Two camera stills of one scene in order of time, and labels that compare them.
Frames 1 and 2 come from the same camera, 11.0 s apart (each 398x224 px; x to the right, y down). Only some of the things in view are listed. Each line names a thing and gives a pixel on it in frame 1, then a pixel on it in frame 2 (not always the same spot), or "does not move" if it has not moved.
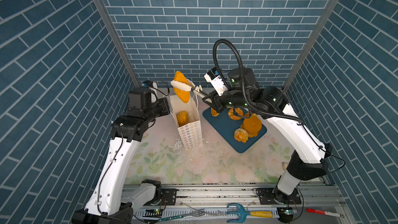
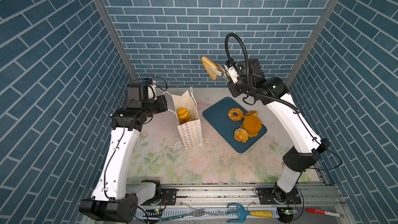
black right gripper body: (228, 98) to (239, 87)
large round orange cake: (252, 125) does not move
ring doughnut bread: (234, 116) does not move
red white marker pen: (325, 212) does not move
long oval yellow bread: (214, 113) to (183, 115)
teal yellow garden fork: (242, 213) does not move
